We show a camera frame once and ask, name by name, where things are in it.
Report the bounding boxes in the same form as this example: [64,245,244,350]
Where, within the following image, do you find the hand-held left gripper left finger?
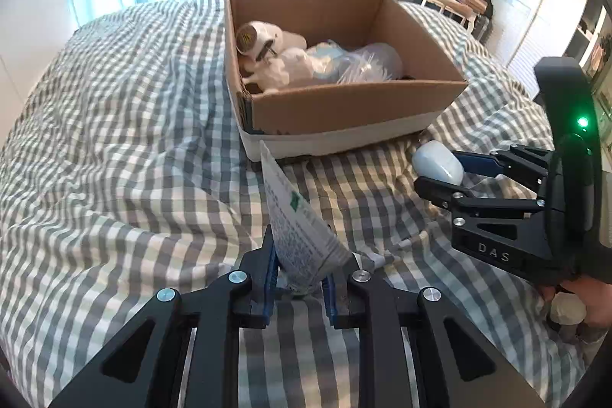
[48,226,279,408]

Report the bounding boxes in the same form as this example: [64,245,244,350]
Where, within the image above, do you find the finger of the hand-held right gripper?
[413,176,547,211]
[456,144,556,190]

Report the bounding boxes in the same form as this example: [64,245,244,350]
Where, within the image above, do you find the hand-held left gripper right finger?
[322,252,546,408]

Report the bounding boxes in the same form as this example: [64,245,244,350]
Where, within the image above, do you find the small white bottle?
[412,140,466,187]

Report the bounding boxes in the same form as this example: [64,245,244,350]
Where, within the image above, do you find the brown cardboard box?
[224,0,470,161]

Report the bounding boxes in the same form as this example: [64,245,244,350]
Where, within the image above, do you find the blue plastic packet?
[306,41,355,80]

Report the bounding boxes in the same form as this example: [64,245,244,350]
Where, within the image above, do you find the white plastic bag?
[252,47,317,92]

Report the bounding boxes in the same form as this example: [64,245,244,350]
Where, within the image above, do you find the white hair dryer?
[236,21,307,65]

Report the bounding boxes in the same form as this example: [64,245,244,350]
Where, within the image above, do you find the person's right hand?
[542,276,612,343]

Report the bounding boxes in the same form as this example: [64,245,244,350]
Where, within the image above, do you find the white slatted wardrobe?
[488,0,612,104]

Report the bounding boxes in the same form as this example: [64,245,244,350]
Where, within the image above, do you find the white dressing table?
[413,0,479,32]

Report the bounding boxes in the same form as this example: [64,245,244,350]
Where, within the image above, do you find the grey checked blanket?
[0,0,598,408]

